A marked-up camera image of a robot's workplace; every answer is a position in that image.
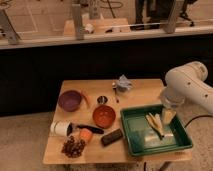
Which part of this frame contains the white cup on side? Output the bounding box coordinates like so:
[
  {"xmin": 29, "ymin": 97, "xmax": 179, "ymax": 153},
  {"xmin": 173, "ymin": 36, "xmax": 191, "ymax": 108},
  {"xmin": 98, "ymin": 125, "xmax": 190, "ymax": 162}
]
[{"xmin": 50, "ymin": 121, "xmax": 72, "ymax": 137}]

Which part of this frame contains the metal railing post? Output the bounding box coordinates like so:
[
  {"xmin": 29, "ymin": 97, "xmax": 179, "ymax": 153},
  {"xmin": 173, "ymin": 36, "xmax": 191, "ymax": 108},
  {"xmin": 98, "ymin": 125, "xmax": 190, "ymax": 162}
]
[
  {"xmin": 0, "ymin": 9, "xmax": 19, "ymax": 45},
  {"xmin": 72, "ymin": 4, "xmax": 84, "ymax": 40},
  {"xmin": 164, "ymin": 0, "xmax": 184, "ymax": 34}
]

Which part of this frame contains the metal railing post right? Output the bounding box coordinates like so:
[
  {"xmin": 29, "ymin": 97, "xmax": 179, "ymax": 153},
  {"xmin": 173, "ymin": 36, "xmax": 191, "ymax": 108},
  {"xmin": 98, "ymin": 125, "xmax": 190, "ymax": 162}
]
[{"xmin": 164, "ymin": 0, "xmax": 184, "ymax": 34}]

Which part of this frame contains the wooden table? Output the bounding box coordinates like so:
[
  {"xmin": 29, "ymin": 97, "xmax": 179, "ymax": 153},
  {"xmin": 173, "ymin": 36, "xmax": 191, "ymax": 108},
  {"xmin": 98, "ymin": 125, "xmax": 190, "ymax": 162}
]
[{"xmin": 43, "ymin": 79, "xmax": 192, "ymax": 164}]

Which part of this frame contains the orange apple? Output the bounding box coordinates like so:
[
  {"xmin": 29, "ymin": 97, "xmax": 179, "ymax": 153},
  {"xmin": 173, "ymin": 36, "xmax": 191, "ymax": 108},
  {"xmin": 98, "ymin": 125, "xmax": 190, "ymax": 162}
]
[{"xmin": 79, "ymin": 128, "xmax": 93, "ymax": 143}]

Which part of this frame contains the metal railing post middle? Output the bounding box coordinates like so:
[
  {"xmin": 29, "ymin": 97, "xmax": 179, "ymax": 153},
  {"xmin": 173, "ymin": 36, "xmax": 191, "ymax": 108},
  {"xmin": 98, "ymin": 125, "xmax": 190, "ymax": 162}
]
[{"xmin": 72, "ymin": 4, "xmax": 84, "ymax": 40}]

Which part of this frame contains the yellow banana in tray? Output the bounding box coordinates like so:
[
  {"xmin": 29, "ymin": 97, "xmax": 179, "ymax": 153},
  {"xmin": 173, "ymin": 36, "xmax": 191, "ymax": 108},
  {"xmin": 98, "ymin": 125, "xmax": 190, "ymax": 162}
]
[{"xmin": 146, "ymin": 113, "xmax": 164, "ymax": 138}]

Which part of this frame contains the metal spoon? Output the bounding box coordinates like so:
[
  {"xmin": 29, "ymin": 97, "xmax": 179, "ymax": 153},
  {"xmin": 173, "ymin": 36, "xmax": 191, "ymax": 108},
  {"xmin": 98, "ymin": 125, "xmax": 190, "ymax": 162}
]
[{"xmin": 112, "ymin": 82, "xmax": 119, "ymax": 103}]

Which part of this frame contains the purple bowl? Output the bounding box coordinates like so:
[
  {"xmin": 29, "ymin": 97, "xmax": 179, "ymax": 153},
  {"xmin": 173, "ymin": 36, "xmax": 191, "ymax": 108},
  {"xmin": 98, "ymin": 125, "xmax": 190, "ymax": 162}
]
[{"xmin": 58, "ymin": 90, "xmax": 82, "ymax": 112}]

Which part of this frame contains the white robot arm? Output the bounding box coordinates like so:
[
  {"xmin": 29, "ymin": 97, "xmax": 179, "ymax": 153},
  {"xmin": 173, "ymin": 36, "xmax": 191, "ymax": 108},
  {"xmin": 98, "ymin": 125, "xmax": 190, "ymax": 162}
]
[{"xmin": 160, "ymin": 61, "xmax": 213, "ymax": 114}]

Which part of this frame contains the bunch of brown grapes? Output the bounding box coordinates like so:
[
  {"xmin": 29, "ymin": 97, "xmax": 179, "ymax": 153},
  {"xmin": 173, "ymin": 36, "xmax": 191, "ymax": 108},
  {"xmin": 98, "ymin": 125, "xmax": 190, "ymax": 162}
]
[{"xmin": 61, "ymin": 136, "xmax": 86, "ymax": 158}]

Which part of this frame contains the dark brown rectangular block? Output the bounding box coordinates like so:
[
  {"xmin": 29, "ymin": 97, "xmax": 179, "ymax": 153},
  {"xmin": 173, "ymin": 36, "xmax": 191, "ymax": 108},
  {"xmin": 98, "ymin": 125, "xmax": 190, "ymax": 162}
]
[{"xmin": 101, "ymin": 129, "xmax": 123, "ymax": 146}]

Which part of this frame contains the orange red bowl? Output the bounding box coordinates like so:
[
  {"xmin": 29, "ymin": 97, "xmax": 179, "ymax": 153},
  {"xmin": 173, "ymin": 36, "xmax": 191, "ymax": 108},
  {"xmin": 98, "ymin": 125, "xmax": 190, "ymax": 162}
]
[{"xmin": 92, "ymin": 105, "xmax": 116, "ymax": 129}]

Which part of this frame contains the metal railing post left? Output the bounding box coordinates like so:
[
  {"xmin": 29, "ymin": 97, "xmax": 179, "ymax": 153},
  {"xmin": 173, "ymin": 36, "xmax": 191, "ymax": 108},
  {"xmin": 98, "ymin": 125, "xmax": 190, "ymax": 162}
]
[{"xmin": 0, "ymin": 9, "xmax": 19, "ymax": 45}]

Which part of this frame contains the black cable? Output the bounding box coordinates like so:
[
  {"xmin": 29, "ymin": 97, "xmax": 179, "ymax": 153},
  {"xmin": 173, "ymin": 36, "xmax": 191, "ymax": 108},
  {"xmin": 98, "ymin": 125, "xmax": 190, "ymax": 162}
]
[{"xmin": 184, "ymin": 114, "xmax": 213, "ymax": 129}]

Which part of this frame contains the small metal cup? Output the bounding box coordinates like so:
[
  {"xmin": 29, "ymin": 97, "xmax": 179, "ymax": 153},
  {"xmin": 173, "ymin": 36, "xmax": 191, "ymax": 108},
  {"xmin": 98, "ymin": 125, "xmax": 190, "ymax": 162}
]
[{"xmin": 97, "ymin": 96, "xmax": 108, "ymax": 105}]

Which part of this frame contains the green plastic tray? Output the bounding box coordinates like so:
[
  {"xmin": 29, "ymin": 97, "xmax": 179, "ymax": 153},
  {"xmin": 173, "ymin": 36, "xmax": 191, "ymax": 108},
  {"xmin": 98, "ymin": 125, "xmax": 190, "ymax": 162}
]
[{"xmin": 120, "ymin": 104, "xmax": 193, "ymax": 157}]

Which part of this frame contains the crumpled blue grey cloth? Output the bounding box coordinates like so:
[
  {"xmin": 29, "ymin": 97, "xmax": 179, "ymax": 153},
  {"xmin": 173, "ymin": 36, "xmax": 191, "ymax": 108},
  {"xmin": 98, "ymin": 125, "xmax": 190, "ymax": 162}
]
[{"xmin": 117, "ymin": 75, "xmax": 132, "ymax": 92}]

